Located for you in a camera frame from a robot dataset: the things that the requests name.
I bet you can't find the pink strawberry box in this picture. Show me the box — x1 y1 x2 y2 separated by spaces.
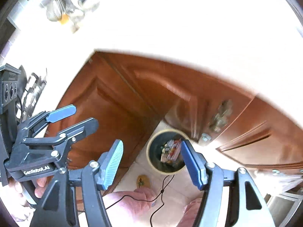
160 139 182 165

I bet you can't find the round trash bin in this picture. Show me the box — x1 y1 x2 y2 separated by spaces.
146 129 188 175

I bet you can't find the left hand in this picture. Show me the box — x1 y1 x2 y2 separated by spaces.
4 176 52 218

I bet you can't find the wooden cabinet door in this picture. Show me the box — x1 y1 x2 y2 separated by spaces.
47 52 302 176

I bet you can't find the pink slipper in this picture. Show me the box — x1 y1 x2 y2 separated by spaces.
103 187 156 225

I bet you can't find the yellow floor sticker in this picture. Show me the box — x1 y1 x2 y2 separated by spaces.
136 175 151 188

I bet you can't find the black cable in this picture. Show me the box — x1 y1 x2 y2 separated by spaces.
77 174 176 227

